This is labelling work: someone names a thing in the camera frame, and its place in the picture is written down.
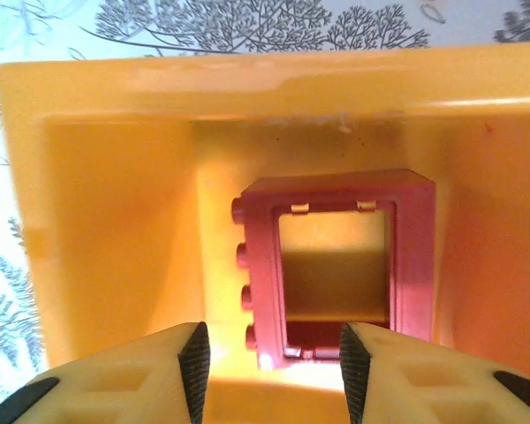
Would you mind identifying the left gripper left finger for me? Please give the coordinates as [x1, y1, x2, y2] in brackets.
[0, 321, 211, 424]

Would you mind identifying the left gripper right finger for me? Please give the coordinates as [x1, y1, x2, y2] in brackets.
[338, 321, 530, 424]

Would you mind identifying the red lego window frame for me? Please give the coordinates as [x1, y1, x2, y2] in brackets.
[230, 169, 438, 371]

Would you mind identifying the yellow plastic container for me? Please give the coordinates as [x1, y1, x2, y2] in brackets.
[0, 42, 530, 424]

